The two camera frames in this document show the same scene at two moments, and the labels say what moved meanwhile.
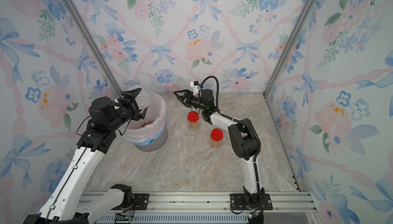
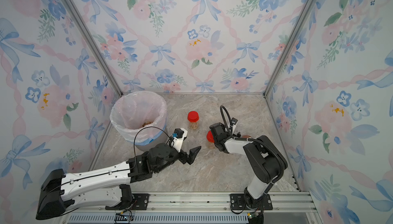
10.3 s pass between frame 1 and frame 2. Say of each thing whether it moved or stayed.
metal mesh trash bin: stayed
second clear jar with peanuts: stayed
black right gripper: moved
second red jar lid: stayed
